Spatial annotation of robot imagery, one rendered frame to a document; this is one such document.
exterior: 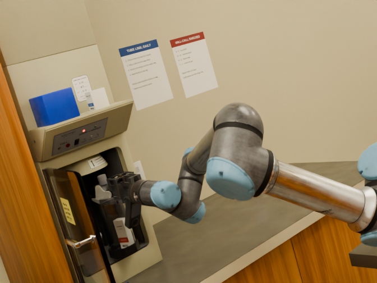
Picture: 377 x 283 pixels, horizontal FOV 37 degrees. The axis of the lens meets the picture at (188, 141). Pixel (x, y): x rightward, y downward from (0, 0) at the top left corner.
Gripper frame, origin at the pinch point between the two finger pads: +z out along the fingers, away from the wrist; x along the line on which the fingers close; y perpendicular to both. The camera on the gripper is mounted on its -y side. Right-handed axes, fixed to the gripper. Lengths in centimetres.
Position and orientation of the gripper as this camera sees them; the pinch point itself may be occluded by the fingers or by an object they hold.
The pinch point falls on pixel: (107, 195)
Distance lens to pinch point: 187.1
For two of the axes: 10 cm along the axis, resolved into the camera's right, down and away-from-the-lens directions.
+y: -2.5, -9.5, -1.8
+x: -7.4, 3.1, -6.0
